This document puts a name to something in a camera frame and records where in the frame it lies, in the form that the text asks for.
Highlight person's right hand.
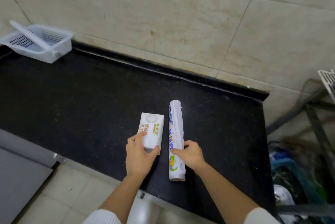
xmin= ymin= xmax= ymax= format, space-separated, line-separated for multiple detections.
xmin=171 ymin=140 xmax=206 ymax=173

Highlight person's left hand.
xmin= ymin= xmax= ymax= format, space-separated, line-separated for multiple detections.
xmin=126 ymin=131 xmax=160 ymax=178

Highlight white paper carton box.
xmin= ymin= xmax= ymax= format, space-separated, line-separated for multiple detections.
xmin=137 ymin=112 xmax=165 ymax=156

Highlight white plastic bag roll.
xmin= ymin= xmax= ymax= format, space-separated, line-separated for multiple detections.
xmin=169 ymin=100 xmax=186 ymax=181

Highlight person's right forearm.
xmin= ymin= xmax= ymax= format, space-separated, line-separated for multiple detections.
xmin=194 ymin=162 xmax=260 ymax=224

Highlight person's left forearm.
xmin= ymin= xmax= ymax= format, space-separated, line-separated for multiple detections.
xmin=99 ymin=174 xmax=147 ymax=215

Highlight person's white left sleeve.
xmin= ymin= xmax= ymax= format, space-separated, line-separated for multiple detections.
xmin=82 ymin=209 xmax=122 ymax=224

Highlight person's white sleeve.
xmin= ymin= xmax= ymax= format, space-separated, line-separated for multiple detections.
xmin=82 ymin=209 xmax=122 ymax=224
xmin=243 ymin=207 xmax=281 ymax=224

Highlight person's white right sleeve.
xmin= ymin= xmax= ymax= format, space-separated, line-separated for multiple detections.
xmin=243 ymin=207 xmax=281 ymax=224

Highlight shiny white round object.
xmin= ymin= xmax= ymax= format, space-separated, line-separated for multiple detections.
xmin=273 ymin=185 xmax=296 ymax=206

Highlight blue green plastic basin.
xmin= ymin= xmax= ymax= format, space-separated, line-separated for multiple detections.
xmin=269 ymin=141 xmax=335 ymax=224

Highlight grey cabinet door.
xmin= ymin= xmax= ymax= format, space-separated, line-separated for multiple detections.
xmin=0 ymin=147 xmax=54 ymax=224

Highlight white perforated plastic basket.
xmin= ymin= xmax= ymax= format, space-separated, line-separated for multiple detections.
xmin=0 ymin=24 xmax=74 ymax=64

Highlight white slotted plastic tray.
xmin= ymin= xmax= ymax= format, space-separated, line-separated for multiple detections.
xmin=317 ymin=69 xmax=335 ymax=104

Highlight grey metal rack frame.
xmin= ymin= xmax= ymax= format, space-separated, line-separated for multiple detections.
xmin=266 ymin=79 xmax=335 ymax=216

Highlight white plastic basket handle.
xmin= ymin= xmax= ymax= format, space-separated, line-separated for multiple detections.
xmin=9 ymin=20 xmax=53 ymax=50

